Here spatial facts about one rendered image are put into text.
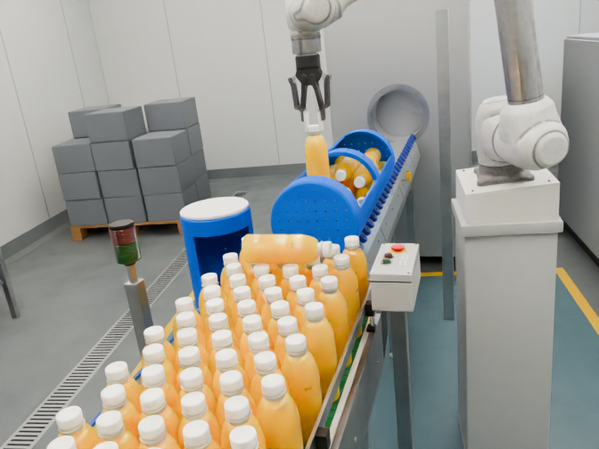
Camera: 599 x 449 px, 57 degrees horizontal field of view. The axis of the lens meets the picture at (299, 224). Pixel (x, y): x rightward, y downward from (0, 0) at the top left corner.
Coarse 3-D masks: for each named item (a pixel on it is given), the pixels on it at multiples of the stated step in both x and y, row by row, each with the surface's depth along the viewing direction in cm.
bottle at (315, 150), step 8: (312, 136) 174; (320, 136) 174; (312, 144) 173; (320, 144) 173; (312, 152) 174; (320, 152) 174; (312, 160) 175; (320, 160) 174; (328, 160) 177; (312, 168) 176; (320, 168) 175; (328, 168) 177; (328, 176) 178
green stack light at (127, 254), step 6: (114, 246) 138; (120, 246) 138; (126, 246) 138; (132, 246) 139; (138, 246) 141; (114, 252) 139; (120, 252) 138; (126, 252) 138; (132, 252) 139; (138, 252) 141; (120, 258) 139; (126, 258) 139; (132, 258) 139; (138, 258) 141; (120, 264) 139; (126, 264) 139
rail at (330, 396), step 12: (360, 312) 140; (360, 324) 139; (348, 348) 125; (348, 360) 125; (336, 372) 116; (336, 384) 115; (324, 408) 106; (324, 420) 106; (312, 432) 100; (312, 444) 98
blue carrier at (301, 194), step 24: (336, 144) 230; (360, 144) 249; (384, 144) 246; (384, 168) 220; (288, 192) 172; (312, 192) 170; (336, 192) 167; (288, 216) 175; (312, 216) 172; (336, 216) 170; (360, 216) 173; (336, 240) 173
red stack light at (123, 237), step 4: (128, 228) 137; (132, 228) 138; (112, 232) 137; (116, 232) 136; (120, 232) 136; (124, 232) 137; (128, 232) 137; (132, 232) 138; (112, 236) 137; (116, 236) 137; (120, 236) 137; (124, 236) 137; (128, 236) 138; (132, 236) 138; (136, 236) 140; (112, 240) 138; (116, 240) 137; (120, 240) 137; (124, 240) 137; (128, 240) 138; (132, 240) 138; (136, 240) 140; (112, 244) 138; (116, 244) 138; (120, 244) 137; (124, 244) 137
